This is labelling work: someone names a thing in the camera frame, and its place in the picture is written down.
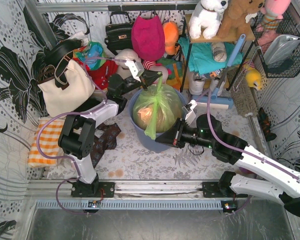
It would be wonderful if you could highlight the green trash bag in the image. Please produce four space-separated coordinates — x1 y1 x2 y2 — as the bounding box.
132 77 184 140

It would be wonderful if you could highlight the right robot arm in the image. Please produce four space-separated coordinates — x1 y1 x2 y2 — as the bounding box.
155 114 300 217

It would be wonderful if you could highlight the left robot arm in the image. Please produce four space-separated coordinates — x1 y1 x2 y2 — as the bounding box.
58 70 163 198

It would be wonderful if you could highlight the blue trash bin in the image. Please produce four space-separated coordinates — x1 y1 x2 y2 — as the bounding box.
128 89 186 153

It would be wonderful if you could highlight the magenta knit bag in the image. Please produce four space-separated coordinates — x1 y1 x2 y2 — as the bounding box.
131 15 165 61

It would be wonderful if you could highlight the cream canvas tote bag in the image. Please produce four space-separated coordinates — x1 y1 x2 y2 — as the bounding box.
38 59 95 117

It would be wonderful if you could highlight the pink pig plush toy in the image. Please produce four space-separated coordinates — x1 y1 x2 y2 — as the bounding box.
142 60 171 83

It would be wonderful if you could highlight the white fluffy plush toy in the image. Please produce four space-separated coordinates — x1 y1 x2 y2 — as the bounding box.
113 48 142 78

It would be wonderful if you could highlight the red cloth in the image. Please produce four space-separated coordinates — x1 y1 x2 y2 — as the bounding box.
88 60 118 90

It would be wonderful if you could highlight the rainbow striped cloth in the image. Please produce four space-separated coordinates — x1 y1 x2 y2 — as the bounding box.
157 57 183 90

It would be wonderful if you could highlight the colorful silk scarf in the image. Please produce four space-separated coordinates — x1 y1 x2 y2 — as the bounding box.
72 41 106 71

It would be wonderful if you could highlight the black leather handbag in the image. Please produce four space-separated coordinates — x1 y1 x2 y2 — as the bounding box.
104 11 134 56

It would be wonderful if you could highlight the orange plush toy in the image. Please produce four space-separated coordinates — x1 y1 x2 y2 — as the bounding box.
162 21 180 55

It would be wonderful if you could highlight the teal folded cloth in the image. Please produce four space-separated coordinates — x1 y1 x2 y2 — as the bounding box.
178 37 243 75

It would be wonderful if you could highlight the brown floral necktie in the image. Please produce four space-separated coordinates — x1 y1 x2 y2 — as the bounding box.
90 123 121 168

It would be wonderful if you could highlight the purple orange sock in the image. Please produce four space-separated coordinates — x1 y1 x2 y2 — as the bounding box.
239 167 253 174

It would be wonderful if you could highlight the grey chenille mop head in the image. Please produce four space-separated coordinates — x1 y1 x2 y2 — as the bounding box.
229 71 258 118

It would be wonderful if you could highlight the map print glasses case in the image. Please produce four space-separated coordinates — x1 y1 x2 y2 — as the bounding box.
211 42 227 63

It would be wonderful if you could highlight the white dog plush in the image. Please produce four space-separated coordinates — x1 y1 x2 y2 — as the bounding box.
188 0 229 40

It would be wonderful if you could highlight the yellow duck plush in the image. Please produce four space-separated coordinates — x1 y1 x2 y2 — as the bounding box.
242 61 262 91

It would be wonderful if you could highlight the orange checkered towel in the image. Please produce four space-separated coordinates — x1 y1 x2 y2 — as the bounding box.
27 117 65 168

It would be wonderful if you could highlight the brown bear plush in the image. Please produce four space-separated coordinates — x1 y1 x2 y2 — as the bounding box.
217 0 265 39

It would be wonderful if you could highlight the silver foil pouch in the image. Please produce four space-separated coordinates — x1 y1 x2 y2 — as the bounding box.
263 34 300 65

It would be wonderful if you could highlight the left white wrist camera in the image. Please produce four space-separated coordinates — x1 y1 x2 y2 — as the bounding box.
125 59 145 82

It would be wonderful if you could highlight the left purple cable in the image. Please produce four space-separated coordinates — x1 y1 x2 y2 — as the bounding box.
34 56 127 216

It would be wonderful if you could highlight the purple cable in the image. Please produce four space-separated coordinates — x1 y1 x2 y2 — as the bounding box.
34 56 127 216
194 88 300 216

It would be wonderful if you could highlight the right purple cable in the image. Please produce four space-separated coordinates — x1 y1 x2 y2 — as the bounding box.
194 88 300 216

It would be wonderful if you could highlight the black wire basket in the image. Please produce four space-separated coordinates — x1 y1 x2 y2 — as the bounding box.
251 12 300 79

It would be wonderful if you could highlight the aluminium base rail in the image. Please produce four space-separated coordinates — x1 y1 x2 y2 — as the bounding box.
27 178 296 201

